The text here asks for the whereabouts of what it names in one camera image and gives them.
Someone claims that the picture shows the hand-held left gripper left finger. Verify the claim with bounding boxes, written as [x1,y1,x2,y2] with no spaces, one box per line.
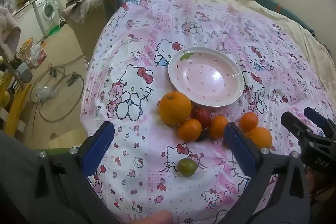
[37,121,118,224]

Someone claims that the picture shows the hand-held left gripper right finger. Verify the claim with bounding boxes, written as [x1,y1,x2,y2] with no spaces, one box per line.
[218,123,311,224]

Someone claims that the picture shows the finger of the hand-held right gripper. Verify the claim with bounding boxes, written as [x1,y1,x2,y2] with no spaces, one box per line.
[281,112,336,170]
[304,107,336,138]

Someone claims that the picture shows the medium orange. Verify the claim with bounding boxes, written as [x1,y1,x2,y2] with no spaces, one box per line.
[245,127,273,149]

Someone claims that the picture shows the small tangerine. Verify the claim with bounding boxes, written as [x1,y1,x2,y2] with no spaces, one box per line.
[178,118,202,142]
[209,115,229,140]
[239,112,259,133]

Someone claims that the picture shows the large orange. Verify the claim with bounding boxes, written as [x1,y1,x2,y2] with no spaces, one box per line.
[158,91,192,125]

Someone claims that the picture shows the pink strawberry print plate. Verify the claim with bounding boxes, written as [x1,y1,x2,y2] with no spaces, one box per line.
[167,47,245,107]

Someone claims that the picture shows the person's right hand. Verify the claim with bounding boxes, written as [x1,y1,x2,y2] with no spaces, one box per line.
[306,169,336,207]

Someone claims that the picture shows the red tomato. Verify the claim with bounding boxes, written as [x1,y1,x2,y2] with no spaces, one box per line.
[192,106,212,129]

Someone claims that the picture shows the green tomato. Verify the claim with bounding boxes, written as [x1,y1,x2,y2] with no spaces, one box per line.
[177,158,198,177]

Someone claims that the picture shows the clear plastic bag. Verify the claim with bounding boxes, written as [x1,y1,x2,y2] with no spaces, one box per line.
[36,84,58,100]

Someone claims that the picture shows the pink cartoon printed blanket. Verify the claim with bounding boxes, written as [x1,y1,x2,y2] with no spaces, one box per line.
[80,0,336,224]

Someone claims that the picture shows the grey box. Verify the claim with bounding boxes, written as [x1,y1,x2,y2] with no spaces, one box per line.
[16,61,33,83]

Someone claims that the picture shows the white plastic bag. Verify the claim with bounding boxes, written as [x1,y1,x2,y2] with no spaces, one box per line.
[28,42,48,67]

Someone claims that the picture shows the teal mat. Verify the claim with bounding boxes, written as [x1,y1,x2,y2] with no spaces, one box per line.
[254,0,317,37]

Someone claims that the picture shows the beige armchair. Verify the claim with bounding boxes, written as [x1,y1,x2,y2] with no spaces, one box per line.
[62,0,117,56]

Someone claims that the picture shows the white washing machine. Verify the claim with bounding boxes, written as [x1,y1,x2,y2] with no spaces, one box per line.
[32,0,61,38]

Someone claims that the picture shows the pink fluffy towel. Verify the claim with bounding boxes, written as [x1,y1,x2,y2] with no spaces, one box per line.
[0,6,22,56]

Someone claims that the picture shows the cables on floor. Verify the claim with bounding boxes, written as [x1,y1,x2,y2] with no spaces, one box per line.
[30,63,85,123]

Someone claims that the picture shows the yellow frame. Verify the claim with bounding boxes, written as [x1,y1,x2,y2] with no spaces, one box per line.
[0,68,32,136]

